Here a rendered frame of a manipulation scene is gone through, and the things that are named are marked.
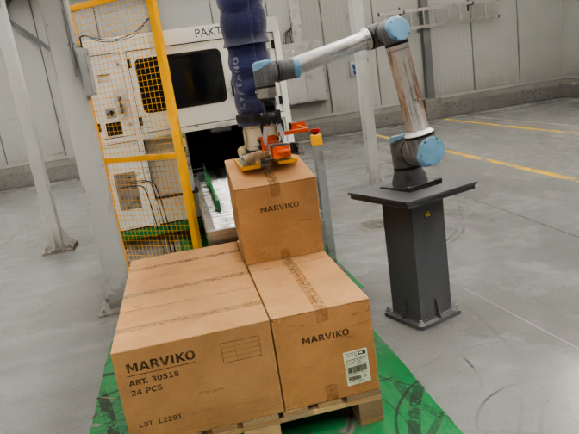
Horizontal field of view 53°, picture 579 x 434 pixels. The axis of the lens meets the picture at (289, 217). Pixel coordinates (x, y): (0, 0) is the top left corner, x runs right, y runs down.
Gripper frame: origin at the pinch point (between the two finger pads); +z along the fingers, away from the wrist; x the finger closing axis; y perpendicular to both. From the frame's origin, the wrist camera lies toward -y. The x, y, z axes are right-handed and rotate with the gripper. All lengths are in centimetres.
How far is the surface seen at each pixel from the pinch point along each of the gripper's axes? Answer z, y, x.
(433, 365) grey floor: 114, -26, -56
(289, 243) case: 52, 10, -2
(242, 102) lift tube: -19.0, 33.6, 8.1
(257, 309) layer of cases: 60, -46, 24
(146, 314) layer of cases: 59, -27, 69
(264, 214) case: 34.6, 8.6, 9.0
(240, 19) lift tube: -58, 29, 3
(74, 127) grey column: -16, 137, 108
